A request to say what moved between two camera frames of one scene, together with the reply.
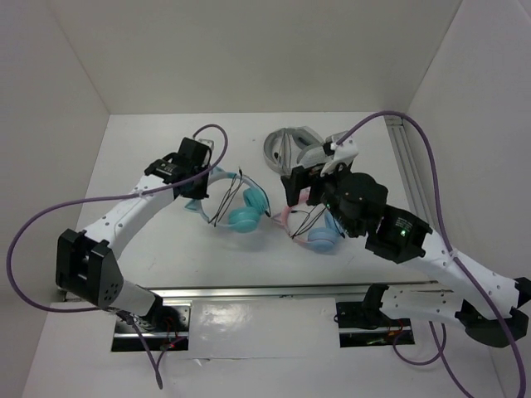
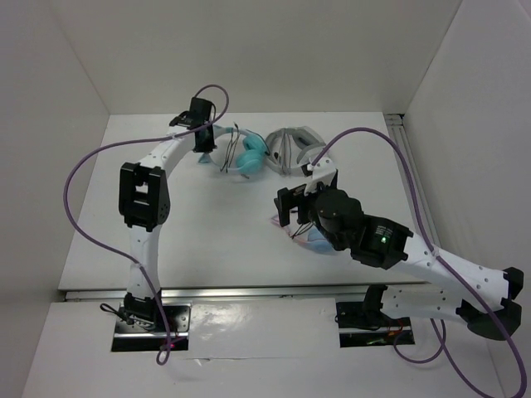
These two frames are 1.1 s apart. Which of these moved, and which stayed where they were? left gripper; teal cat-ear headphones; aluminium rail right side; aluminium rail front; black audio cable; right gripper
Moved: teal cat-ear headphones; left gripper; right gripper; black audio cable
Stayed: aluminium rail front; aluminium rail right side
